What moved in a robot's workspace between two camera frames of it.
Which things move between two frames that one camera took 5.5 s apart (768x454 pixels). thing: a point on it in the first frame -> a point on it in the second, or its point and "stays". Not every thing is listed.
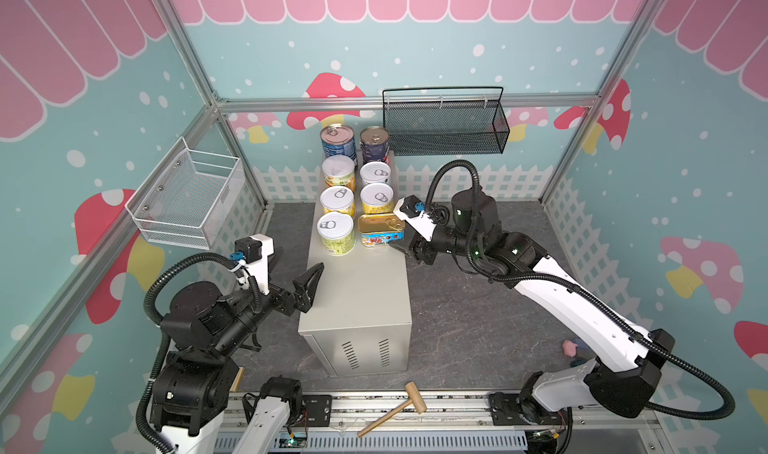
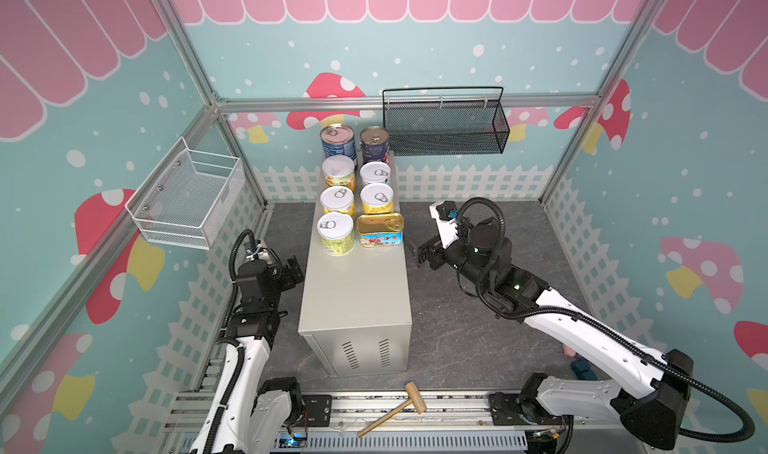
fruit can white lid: [376, 198] stays
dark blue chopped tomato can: [374, 142] stays
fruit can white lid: [338, 199] stays
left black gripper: [303, 294] -> [288, 280]
